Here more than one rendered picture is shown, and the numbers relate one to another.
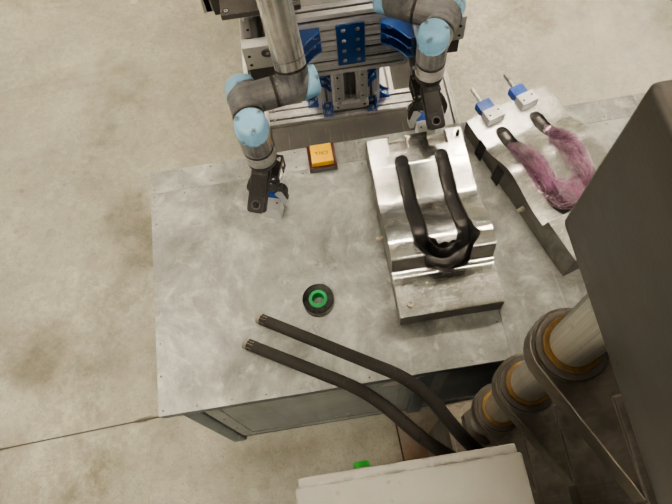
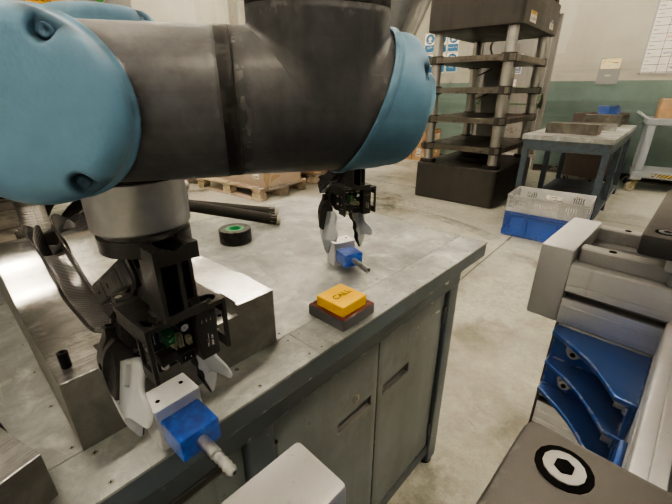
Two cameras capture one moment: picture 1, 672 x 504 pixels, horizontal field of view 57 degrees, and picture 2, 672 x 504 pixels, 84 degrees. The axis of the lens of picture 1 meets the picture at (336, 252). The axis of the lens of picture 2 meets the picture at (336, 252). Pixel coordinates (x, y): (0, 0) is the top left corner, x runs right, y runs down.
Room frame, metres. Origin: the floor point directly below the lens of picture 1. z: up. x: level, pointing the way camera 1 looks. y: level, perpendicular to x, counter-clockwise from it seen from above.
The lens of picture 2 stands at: (1.32, -0.41, 1.15)
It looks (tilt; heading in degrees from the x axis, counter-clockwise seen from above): 23 degrees down; 133
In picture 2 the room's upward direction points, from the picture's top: straight up
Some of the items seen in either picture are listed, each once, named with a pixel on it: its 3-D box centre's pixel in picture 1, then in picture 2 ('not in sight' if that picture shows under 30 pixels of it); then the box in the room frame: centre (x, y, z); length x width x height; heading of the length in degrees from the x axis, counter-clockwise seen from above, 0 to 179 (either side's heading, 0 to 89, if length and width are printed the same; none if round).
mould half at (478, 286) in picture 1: (431, 218); (115, 279); (0.68, -0.26, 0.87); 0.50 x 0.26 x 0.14; 1
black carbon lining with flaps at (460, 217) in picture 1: (435, 203); (104, 256); (0.70, -0.27, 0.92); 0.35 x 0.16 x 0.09; 1
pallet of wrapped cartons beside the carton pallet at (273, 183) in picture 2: not in sight; (248, 151); (-2.78, 2.33, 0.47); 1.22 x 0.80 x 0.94; 7
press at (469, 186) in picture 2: not in sight; (488, 103); (-0.62, 4.26, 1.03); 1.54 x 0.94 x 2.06; 93
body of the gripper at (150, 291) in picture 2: (426, 85); (162, 294); (1.01, -0.30, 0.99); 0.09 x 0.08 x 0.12; 3
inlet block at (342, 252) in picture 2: (276, 192); (351, 258); (0.85, 0.14, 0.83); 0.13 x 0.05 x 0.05; 161
